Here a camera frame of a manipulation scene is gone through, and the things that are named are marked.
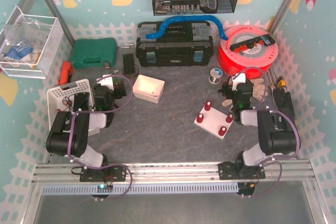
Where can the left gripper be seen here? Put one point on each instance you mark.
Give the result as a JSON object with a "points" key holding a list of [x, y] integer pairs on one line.
{"points": [[119, 88]]}

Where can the black tool box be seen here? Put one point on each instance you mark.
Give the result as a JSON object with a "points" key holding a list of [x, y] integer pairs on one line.
{"points": [[183, 44]]}

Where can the orange utility knife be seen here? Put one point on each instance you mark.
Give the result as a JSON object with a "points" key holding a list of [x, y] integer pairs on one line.
{"points": [[66, 73]]}

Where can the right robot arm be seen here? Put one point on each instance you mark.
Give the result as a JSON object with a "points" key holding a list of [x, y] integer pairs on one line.
{"points": [[277, 132]]}

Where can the green plastic case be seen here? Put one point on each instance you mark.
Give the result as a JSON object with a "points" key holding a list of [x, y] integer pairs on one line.
{"points": [[94, 53]]}

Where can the white spring tray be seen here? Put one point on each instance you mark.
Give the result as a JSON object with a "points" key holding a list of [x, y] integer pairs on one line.
{"points": [[148, 88]]}

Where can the black circuit board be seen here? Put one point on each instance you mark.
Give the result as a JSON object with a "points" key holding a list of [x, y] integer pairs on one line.
{"points": [[81, 101]]}

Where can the beige work glove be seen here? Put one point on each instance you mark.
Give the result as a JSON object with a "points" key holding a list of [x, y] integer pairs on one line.
{"points": [[228, 103], [259, 89]]}

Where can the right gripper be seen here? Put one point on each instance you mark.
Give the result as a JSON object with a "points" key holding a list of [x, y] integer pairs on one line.
{"points": [[227, 91]]}

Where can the blue white gloves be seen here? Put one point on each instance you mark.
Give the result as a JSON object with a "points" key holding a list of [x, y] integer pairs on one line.
{"points": [[19, 52]]}

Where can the yellow handled tool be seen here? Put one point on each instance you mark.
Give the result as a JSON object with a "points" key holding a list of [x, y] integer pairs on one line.
{"points": [[280, 83]]}

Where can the white peg board fixture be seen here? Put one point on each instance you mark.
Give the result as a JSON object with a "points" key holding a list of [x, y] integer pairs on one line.
{"points": [[213, 121]]}

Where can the black socket holder rail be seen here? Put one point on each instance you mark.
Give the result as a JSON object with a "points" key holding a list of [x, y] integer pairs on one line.
{"points": [[264, 40]]}

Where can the black battery holder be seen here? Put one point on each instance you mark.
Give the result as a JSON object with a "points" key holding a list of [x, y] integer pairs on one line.
{"points": [[129, 70]]}

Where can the red tubing spool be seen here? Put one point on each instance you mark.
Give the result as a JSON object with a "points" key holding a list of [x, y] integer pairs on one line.
{"points": [[260, 56]]}

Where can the white perforated basket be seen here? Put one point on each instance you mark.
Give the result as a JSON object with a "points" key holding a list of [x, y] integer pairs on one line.
{"points": [[56, 96]]}

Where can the clear acrylic wall box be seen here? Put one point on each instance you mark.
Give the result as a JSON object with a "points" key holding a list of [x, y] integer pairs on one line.
{"points": [[43, 33]]}

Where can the black rubber glove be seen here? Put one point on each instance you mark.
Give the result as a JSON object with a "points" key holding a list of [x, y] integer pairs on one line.
{"points": [[283, 102]]}

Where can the red spring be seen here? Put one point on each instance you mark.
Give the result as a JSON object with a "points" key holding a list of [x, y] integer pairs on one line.
{"points": [[229, 118], [222, 131], [200, 118], [208, 106]]}

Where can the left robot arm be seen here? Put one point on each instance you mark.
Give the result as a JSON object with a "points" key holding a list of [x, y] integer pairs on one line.
{"points": [[68, 135]]}

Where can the solder wire spool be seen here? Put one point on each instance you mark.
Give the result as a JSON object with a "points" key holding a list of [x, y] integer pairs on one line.
{"points": [[215, 75]]}

